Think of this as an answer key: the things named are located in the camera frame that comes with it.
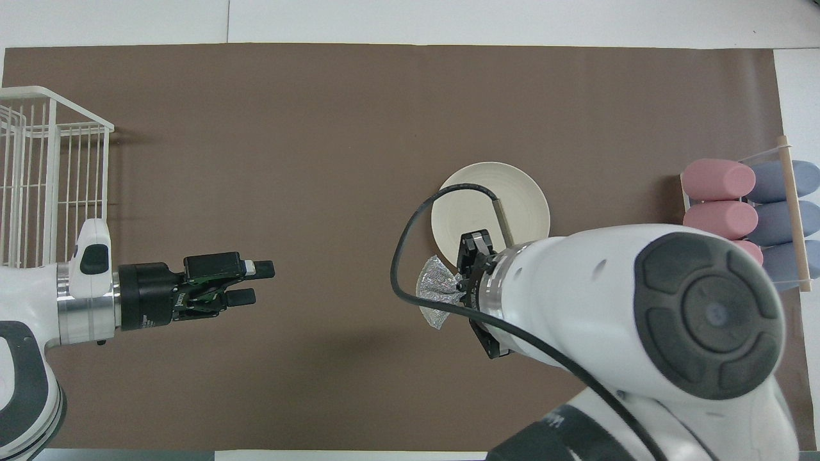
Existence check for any pink plastic cup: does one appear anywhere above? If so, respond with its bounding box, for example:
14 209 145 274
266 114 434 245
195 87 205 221
681 159 757 202
730 240 764 266
683 200 759 241

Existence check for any cream round plate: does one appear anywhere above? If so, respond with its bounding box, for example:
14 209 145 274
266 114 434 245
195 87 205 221
431 162 551 270

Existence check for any brown table mat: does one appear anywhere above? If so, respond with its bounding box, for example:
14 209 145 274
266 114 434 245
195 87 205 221
0 44 817 452

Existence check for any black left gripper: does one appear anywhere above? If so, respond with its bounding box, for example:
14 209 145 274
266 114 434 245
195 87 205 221
119 252 276 332

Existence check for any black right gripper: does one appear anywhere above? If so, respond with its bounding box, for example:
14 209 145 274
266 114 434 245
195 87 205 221
459 229 513 359

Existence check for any white wire dish rack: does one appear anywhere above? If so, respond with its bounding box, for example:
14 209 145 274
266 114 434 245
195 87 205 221
0 86 115 268

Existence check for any white cup rack wooden rod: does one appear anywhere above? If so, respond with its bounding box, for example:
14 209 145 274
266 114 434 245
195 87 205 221
679 136 814 293

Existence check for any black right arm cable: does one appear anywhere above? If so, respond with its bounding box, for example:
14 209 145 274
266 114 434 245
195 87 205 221
391 184 670 461

